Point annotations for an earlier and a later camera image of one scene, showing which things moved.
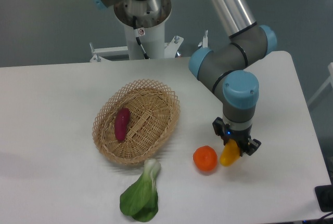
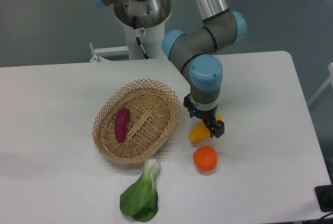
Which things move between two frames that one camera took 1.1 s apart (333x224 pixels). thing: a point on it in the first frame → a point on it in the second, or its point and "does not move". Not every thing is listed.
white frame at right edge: [329, 80] does not move
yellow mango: [230, 154] → [200, 132]
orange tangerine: [205, 158] does not move
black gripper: [246, 145] → [216, 128]
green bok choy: [140, 199] does not move
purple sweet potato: [121, 123] does not move
